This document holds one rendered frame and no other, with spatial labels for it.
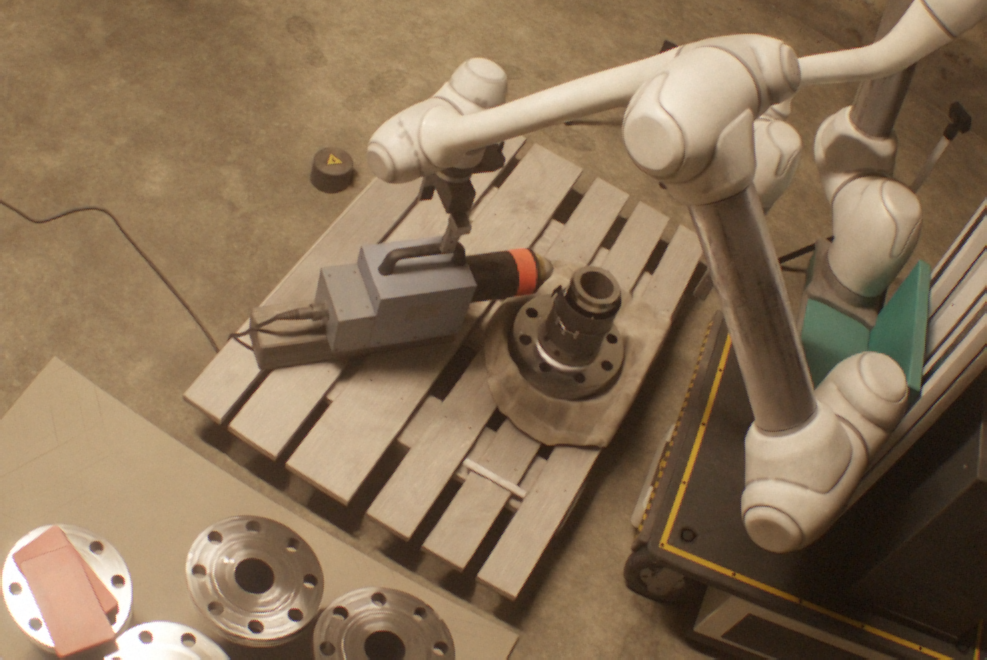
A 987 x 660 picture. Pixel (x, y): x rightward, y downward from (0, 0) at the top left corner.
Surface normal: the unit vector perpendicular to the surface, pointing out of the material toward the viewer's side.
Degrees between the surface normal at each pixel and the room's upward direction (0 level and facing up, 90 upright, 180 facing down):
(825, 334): 0
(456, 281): 0
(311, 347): 90
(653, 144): 86
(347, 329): 90
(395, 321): 90
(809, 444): 27
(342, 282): 0
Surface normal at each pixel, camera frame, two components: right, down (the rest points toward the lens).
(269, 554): 0.23, -0.62
